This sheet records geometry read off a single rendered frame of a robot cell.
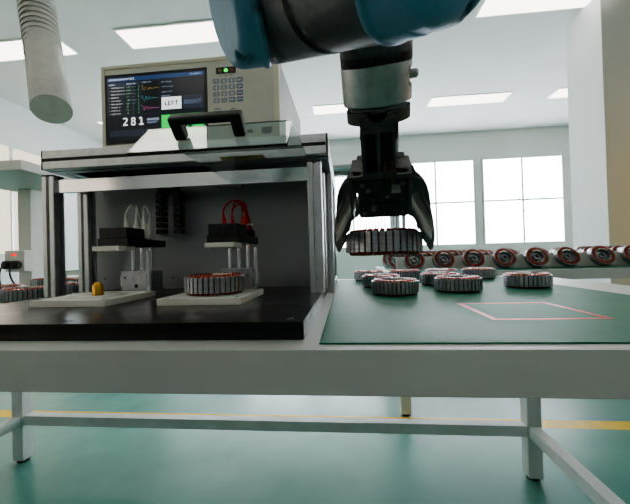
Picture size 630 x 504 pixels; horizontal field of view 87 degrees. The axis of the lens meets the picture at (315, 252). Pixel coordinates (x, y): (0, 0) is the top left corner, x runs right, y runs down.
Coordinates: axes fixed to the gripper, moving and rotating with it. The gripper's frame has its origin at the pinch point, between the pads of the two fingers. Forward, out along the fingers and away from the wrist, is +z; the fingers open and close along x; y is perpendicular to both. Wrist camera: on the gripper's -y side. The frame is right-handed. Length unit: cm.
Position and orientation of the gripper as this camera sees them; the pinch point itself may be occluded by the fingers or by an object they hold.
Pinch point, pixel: (383, 245)
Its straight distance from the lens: 50.7
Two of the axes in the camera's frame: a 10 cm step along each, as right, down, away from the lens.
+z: 1.4, 8.3, 5.3
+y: -1.7, 5.5, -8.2
